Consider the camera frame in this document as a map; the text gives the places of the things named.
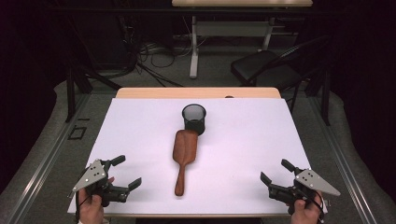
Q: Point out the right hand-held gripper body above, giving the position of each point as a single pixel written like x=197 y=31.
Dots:
x=311 y=182

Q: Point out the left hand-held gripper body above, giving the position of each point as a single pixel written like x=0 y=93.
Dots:
x=93 y=174

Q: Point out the brown wooden hairbrush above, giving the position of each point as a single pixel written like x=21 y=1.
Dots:
x=184 y=149

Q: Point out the black mesh pen cup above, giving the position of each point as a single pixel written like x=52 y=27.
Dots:
x=194 y=124

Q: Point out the person's right hand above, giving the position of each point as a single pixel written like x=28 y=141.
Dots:
x=306 y=214

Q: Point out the person's left hand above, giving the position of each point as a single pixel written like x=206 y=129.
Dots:
x=90 y=210

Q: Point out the white board sheet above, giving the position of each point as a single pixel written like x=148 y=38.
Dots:
x=249 y=140

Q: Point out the black metal stand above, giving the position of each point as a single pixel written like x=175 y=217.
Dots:
x=70 y=99
x=325 y=99

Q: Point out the black folding chair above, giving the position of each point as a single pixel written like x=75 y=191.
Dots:
x=258 y=67

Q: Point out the white-legged desk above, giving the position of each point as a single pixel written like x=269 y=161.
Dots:
x=230 y=28

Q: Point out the black metal crossbar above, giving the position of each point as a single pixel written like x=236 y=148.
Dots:
x=124 y=10

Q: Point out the metal floor rail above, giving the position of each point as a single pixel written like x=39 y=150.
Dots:
x=344 y=166
x=46 y=168

